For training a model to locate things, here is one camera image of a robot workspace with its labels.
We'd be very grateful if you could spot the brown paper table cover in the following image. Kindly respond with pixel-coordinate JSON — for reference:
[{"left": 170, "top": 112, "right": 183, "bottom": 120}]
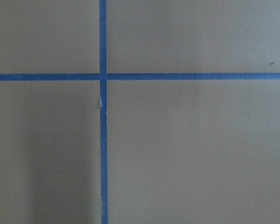
[{"left": 0, "top": 0, "right": 280, "bottom": 224}]

